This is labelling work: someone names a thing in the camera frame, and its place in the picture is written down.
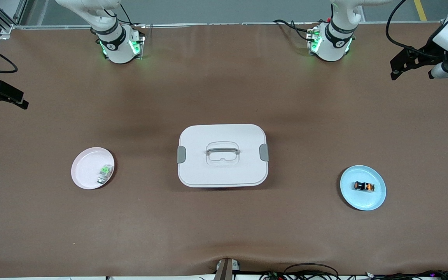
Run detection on metal table edge rail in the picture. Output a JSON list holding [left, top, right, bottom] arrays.
[[12, 21, 444, 31]]

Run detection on green push-button switch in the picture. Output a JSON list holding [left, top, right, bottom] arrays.
[[96, 164, 114, 184]]

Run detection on white lidded storage box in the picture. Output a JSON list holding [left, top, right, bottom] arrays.
[[177, 124, 270, 188]]

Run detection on light blue round plate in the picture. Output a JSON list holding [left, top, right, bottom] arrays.
[[339, 165, 387, 211]]

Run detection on black cable loop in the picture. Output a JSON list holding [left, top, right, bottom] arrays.
[[284, 263, 340, 280]]

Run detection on pink round plate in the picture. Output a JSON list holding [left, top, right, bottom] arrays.
[[71, 147, 115, 190]]

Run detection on black arm base cables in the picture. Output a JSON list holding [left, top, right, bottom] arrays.
[[273, 19, 315, 42]]

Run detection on black cable bundle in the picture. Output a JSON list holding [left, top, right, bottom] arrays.
[[259, 270, 448, 280]]

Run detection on brown and white bracket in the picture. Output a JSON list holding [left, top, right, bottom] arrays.
[[213, 257, 241, 280]]

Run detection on grey box handle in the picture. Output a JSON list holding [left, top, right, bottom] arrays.
[[206, 147, 240, 156]]

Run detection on orange push-button switch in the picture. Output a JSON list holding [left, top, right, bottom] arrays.
[[353, 181, 376, 193]]

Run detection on brown table cover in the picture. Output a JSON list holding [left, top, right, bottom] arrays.
[[0, 21, 448, 278]]

